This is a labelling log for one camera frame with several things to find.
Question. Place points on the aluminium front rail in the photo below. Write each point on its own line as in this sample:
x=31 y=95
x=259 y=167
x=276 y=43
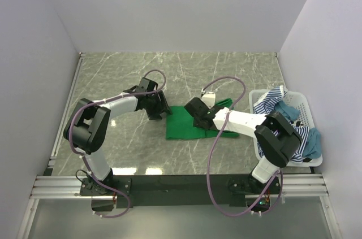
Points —
x=289 y=185

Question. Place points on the white plastic laundry basket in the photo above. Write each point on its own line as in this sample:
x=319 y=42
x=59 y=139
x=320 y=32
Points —
x=298 y=101

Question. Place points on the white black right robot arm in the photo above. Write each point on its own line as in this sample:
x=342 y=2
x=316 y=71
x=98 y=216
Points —
x=245 y=124

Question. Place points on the green tank top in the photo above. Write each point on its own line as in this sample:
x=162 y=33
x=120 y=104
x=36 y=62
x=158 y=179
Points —
x=179 y=126

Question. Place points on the aluminium rail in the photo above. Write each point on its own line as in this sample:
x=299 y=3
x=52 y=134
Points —
x=59 y=135
x=289 y=185

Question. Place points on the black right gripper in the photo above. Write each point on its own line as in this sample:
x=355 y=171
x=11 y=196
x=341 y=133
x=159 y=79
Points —
x=195 y=122

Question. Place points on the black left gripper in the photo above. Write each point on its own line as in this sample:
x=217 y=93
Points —
x=162 y=106

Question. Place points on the blue white striped tank top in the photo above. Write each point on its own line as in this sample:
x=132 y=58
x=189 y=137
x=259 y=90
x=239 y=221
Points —
x=276 y=139

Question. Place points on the aluminium left side rail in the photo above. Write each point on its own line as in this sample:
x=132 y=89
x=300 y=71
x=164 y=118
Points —
x=59 y=135

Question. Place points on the teal blue tank top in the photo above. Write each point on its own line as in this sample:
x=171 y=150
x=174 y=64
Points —
x=311 y=147

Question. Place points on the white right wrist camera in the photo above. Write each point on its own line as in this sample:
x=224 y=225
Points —
x=209 y=98

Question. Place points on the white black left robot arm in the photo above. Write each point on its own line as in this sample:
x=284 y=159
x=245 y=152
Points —
x=87 y=127

